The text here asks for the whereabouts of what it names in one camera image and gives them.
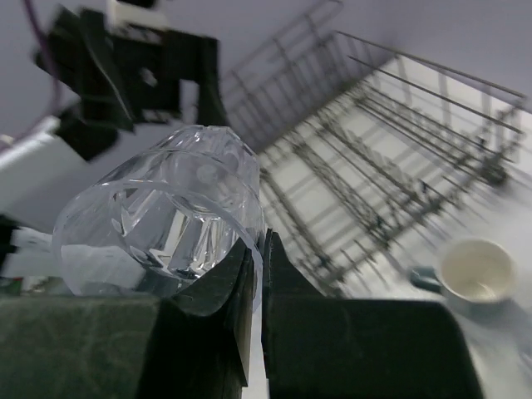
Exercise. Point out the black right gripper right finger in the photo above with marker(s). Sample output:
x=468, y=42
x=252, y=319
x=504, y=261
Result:
x=322, y=347

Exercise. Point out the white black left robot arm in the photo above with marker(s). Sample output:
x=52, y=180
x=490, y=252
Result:
x=39, y=156

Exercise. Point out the clear faceted glass tumbler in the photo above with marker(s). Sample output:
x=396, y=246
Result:
x=164, y=218

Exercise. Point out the grey wire dish rack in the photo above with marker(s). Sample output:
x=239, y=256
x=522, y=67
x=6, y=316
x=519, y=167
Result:
x=371, y=157

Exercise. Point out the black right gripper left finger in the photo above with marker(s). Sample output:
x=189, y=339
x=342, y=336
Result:
x=193, y=345

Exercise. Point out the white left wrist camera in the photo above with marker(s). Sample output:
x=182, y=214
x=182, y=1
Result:
x=121, y=13

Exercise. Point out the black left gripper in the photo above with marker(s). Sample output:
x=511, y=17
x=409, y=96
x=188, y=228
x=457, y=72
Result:
x=135, y=86

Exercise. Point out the grey-blue mug cream inside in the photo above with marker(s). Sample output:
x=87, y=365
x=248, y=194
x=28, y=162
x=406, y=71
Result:
x=473, y=275

